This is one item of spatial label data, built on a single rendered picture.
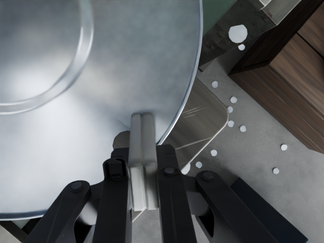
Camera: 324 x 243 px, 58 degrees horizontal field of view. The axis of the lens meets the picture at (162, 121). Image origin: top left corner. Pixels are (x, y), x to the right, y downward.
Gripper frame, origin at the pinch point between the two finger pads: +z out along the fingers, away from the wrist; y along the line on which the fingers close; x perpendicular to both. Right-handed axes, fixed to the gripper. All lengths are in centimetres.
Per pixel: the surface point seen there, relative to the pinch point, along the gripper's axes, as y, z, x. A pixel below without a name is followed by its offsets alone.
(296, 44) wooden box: 35, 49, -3
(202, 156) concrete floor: 19, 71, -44
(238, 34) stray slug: 12.0, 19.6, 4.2
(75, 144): -5.1, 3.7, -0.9
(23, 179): -9.2, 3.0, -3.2
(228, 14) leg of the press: 14.2, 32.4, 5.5
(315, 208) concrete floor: 59, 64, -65
